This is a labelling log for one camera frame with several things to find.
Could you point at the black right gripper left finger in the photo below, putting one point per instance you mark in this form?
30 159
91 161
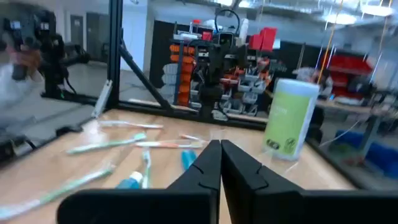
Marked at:
186 199

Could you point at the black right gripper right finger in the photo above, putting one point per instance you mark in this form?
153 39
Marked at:
280 202

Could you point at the small blue bottle white cap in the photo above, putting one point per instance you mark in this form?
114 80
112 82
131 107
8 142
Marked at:
188 159
129 183

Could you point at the green and white toothbrush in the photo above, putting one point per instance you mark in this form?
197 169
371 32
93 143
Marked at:
105 145
146 168
71 184

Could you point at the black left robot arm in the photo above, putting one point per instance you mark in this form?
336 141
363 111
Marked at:
211 93

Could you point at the grey storage bins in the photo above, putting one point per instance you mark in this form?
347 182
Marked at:
248 87

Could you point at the red storage bins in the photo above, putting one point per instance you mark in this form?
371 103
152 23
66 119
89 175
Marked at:
264 39

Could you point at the shelf with orange bins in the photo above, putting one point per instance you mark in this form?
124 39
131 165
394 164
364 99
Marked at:
185 74

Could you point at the green wipes canister white lid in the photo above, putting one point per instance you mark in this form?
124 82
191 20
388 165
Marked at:
289 118

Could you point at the blue storage bins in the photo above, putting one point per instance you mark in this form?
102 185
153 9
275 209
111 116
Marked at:
376 155

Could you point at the wooden workbench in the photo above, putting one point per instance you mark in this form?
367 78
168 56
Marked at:
348 109

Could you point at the shelf with red bins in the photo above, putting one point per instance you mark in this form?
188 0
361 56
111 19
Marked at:
348 74

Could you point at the person's hand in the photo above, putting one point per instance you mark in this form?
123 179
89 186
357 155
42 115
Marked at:
28 59

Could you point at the person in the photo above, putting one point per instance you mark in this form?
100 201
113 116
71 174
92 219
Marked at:
12 88

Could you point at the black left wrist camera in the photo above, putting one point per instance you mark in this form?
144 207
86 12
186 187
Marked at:
225 39

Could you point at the black aluminium table frame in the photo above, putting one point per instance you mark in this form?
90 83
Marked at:
114 46

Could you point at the silver metal bracket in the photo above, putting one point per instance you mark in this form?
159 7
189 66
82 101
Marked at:
102 98

